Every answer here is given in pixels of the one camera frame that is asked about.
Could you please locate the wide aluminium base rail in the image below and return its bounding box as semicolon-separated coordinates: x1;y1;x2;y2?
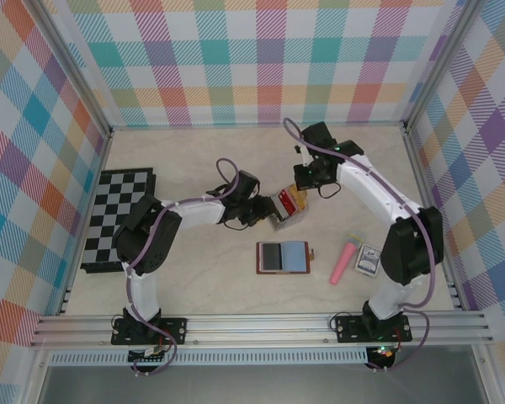
29;311;496;348

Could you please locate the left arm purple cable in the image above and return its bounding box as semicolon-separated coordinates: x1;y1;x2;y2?
125;157;243;378

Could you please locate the slotted white cable duct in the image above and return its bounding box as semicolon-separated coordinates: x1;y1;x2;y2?
49;351;369;367

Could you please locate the brown leather card holder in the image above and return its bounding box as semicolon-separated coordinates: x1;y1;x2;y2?
255;240;317;276

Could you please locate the left aluminium corner post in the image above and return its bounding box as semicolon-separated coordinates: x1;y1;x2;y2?
27;0;113;140

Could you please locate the left side aluminium rail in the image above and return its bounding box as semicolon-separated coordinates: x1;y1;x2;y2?
56;130;114;316

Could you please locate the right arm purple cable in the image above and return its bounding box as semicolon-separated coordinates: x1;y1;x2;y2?
282;117;441;374

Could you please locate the blue playing card deck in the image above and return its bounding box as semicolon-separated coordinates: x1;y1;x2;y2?
353;242;383;278

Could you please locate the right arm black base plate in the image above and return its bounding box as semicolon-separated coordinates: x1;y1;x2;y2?
333;315;412;344

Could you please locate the clear acrylic card box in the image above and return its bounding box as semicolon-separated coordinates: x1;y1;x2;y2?
265;183;309;233

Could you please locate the black credit card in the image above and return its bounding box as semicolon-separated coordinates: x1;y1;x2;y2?
263;242;281;271

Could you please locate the black silver chessboard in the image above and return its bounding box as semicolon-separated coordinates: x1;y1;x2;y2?
79;167;157;275

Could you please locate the back aluminium rail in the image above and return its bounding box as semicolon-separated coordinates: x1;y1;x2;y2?
109;120;407;132

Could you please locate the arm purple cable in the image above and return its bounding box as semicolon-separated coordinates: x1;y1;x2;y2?
125;157;243;378
282;117;441;374

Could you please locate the right aluminium corner post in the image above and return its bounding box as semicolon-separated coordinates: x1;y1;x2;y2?
401;0;489;131

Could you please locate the orange card stack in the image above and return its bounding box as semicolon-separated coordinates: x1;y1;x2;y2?
289;183;308;211

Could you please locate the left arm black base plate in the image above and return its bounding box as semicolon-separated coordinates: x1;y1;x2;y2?
110;317;189;347

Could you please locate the aluminium corner post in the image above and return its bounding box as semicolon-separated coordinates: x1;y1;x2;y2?
27;0;113;140
401;0;489;131

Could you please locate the pink tube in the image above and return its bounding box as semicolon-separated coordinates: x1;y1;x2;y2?
329;232;363;286

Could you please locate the red card stack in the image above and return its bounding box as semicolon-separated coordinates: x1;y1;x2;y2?
275;189;300;218

